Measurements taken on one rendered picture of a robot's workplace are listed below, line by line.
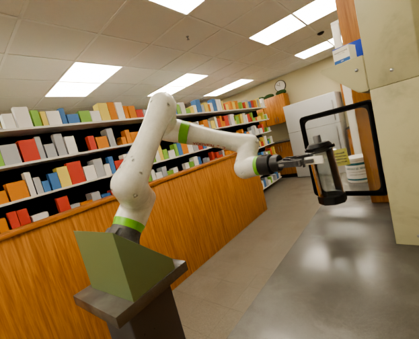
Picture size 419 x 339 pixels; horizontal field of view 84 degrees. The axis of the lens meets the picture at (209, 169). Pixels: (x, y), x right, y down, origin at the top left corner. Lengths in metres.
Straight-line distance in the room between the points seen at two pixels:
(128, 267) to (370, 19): 1.01
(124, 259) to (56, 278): 1.34
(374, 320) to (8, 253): 1.94
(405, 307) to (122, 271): 0.74
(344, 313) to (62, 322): 1.95
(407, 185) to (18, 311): 2.17
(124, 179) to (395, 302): 0.80
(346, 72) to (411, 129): 0.23
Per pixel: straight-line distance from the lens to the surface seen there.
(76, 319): 2.29
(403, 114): 0.83
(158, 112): 1.02
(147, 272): 0.91
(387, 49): 0.84
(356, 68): 0.84
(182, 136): 1.17
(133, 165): 0.88
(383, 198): 1.27
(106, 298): 1.00
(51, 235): 2.09
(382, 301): 0.71
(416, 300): 0.73
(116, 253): 0.84
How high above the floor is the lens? 1.38
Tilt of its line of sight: 6 degrees down
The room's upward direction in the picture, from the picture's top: 14 degrees counter-clockwise
